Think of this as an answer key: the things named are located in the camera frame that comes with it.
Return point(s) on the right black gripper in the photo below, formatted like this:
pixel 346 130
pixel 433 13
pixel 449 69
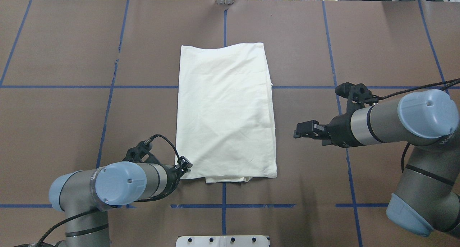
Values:
pixel 340 129

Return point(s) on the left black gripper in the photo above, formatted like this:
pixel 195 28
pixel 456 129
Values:
pixel 172 177

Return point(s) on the white long-sleeve cat shirt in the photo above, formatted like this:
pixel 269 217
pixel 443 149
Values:
pixel 225 117

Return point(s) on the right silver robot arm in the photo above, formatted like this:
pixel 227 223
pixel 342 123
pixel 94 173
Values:
pixel 424 200

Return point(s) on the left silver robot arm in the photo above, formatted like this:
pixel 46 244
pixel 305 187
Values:
pixel 85 197

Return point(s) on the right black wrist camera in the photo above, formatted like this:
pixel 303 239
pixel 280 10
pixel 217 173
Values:
pixel 358 96

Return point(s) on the white camera mast with base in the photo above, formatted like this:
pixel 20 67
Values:
pixel 257 240

